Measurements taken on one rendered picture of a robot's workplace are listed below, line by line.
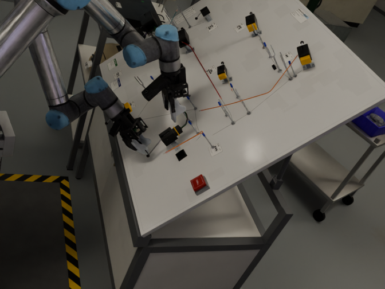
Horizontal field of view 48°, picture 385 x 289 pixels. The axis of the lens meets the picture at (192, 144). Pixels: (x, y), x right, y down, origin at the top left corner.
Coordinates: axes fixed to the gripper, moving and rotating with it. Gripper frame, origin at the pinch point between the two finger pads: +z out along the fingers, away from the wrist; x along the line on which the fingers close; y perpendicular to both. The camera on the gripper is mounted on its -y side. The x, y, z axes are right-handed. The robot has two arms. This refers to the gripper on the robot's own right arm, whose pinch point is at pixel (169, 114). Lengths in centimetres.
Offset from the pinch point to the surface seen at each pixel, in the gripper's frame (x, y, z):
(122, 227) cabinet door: -4, -28, 51
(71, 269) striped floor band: 24, -58, 104
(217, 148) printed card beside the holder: -14.6, 13.7, 11.0
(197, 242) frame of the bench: -28, -2, 45
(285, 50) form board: 10, 56, -9
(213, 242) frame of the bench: -29, 5, 48
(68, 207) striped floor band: 68, -51, 103
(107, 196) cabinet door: 25, -29, 59
